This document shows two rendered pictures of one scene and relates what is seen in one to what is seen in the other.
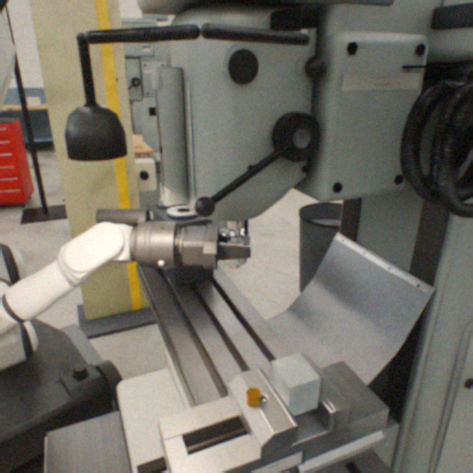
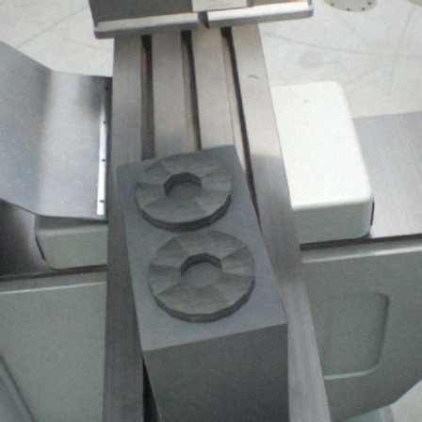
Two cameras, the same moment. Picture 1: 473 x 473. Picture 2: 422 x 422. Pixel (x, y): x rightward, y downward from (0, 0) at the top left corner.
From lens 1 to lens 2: 1.53 m
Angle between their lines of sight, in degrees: 106
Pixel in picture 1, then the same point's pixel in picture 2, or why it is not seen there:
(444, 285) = not seen: outside the picture
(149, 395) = (322, 165)
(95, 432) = (404, 212)
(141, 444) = (334, 110)
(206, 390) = (249, 55)
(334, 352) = (40, 111)
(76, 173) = not seen: outside the picture
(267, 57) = not seen: outside the picture
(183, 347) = (263, 113)
